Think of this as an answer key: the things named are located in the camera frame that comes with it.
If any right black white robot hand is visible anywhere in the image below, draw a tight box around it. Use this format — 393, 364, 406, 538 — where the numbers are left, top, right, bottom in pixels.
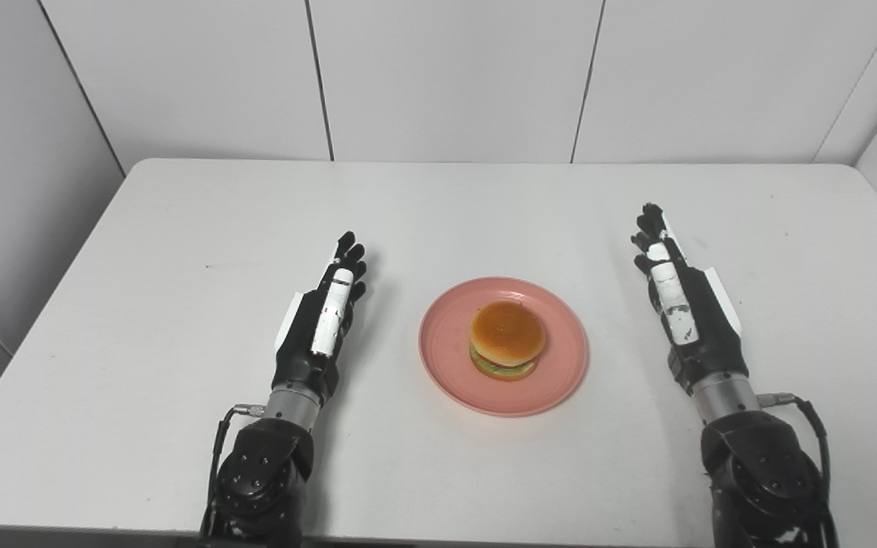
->
631, 202, 750, 397

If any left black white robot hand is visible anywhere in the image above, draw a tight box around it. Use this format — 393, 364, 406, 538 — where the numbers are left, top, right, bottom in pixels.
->
273, 231, 368, 404

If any pink round plate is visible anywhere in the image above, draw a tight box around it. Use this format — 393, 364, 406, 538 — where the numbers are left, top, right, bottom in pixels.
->
419, 276, 590, 418

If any toy hamburger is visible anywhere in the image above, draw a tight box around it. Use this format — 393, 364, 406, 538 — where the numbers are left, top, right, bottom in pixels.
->
469, 301, 547, 382

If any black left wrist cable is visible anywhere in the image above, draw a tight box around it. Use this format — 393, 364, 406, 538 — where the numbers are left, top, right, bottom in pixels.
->
199, 404, 266, 541

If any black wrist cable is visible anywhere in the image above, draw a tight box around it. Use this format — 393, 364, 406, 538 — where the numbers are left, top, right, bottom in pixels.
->
199, 404, 266, 541
758, 392, 840, 548

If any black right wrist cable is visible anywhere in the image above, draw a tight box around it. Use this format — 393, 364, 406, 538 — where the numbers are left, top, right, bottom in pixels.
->
758, 392, 840, 548

